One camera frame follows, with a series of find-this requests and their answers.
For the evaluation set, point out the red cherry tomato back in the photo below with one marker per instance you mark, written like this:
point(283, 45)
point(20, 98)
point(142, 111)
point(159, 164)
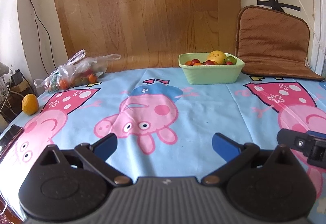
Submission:
point(194, 61)

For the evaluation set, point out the cartoon pig tablecloth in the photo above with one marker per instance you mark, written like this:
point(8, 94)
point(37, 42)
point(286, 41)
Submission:
point(165, 126)

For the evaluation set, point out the plastic bag of tomatoes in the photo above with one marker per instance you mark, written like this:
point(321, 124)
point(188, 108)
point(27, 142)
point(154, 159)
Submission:
point(77, 71)

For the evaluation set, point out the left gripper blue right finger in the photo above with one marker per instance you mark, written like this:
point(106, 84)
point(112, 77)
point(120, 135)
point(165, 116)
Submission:
point(237, 157)

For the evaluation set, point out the light green ceramic dish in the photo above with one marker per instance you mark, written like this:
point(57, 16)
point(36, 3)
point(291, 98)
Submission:
point(218, 74)

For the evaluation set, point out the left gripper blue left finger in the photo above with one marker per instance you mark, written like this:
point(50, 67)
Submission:
point(94, 156)

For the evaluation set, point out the black tape cross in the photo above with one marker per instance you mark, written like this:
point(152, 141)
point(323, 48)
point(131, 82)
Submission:
point(276, 5)

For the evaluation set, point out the brown seat cushion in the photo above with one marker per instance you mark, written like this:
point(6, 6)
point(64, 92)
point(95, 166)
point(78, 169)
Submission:
point(273, 44)

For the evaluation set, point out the black smartphone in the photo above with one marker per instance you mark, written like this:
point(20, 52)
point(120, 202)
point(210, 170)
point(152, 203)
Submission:
point(9, 138)

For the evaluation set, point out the small lemon at edge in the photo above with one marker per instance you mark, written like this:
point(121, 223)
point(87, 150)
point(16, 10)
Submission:
point(30, 104)

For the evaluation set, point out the wood pattern vinyl sheet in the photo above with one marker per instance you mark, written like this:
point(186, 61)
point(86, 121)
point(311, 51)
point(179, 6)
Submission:
point(147, 33)

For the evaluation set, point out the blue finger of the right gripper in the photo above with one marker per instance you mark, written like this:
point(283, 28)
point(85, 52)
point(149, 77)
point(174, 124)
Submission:
point(317, 134)
point(311, 149)

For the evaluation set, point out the large yellow lemon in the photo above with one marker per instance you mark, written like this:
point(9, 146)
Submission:
point(217, 57)

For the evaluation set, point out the red cherry tomato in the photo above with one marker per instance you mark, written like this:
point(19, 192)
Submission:
point(209, 62)
point(194, 61)

